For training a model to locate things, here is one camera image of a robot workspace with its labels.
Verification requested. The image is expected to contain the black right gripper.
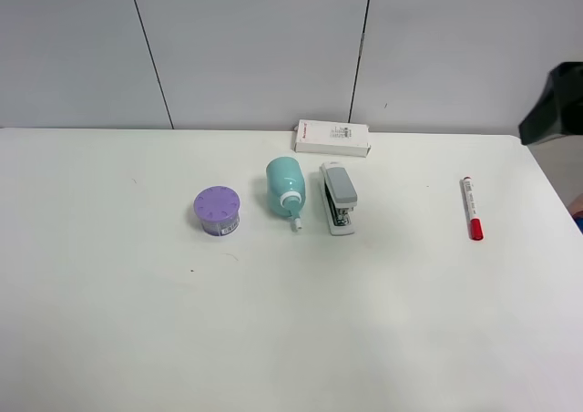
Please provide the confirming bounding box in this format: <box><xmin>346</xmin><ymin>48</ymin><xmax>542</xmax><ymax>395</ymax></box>
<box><xmin>518</xmin><ymin>62</ymin><xmax>582</xmax><ymax>146</ymax></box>

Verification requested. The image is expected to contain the white cardboard box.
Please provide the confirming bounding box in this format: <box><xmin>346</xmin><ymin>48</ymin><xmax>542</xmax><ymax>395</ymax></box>
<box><xmin>292</xmin><ymin>119</ymin><xmax>371</xmax><ymax>158</ymax></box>

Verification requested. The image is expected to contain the teal pencil sharpener with crank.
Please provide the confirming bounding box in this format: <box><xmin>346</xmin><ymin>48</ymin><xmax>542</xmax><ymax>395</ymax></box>
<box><xmin>266</xmin><ymin>157</ymin><xmax>306</xmax><ymax>232</ymax></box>

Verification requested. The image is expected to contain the purple round air freshener can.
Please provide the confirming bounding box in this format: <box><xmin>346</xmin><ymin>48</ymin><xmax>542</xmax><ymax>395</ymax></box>
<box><xmin>193</xmin><ymin>186</ymin><xmax>240</xmax><ymax>237</ymax></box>

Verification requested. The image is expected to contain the red capped white marker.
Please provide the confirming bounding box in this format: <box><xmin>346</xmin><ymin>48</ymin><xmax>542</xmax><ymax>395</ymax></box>
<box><xmin>461</xmin><ymin>177</ymin><xmax>484</xmax><ymax>242</ymax></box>

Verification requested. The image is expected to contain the blue object at table edge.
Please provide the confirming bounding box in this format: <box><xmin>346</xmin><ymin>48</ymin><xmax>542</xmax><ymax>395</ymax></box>
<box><xmin>573</xmin><ymin>214</ymin><xmax>583</xmax><ymax>232</ymax></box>

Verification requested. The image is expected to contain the grey white stapler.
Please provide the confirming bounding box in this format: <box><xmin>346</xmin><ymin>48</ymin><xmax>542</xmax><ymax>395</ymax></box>
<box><xmin>319</xmin><ymin>162</ymin><xmax>358</xmax><ymax>236</ymax></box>

